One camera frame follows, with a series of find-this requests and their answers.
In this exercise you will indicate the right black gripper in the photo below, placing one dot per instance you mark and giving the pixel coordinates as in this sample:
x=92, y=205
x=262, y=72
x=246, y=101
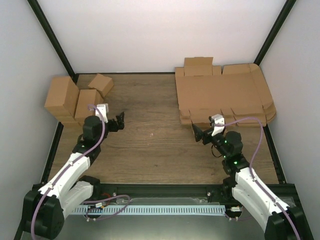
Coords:
x=199, y=136

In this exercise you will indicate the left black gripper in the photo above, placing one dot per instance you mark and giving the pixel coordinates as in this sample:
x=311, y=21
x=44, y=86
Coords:
x=120, y=122

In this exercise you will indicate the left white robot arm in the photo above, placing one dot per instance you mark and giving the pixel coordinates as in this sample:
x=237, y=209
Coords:
x=46, y=207

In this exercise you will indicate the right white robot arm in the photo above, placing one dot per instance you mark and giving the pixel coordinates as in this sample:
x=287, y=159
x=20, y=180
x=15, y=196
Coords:
x=278, y=220

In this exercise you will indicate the small tilted cardboard box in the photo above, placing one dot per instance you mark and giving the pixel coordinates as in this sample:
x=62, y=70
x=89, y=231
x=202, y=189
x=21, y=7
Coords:
x=103, y=84

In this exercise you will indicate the tall folded cardboard box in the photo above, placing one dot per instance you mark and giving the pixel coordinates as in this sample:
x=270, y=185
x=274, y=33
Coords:
x=62, y=99

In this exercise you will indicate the stack of flat cardboard blanks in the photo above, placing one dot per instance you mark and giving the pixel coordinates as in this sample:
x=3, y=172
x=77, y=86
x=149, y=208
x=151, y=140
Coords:
x=235, y=91

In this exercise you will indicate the clear plastic sheet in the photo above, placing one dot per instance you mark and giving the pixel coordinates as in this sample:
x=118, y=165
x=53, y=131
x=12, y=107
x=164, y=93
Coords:
x=160, y=227

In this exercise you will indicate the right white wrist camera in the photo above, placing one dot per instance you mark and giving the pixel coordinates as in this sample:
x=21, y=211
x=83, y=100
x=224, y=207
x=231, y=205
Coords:
x=217, y=123

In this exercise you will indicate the light blue slotted cable duct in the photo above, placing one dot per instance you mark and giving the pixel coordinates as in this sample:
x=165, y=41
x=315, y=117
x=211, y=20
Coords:
x=155, y=210

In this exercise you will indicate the black aluminium frame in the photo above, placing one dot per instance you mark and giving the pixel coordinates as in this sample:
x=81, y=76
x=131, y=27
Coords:
x=214, y=192

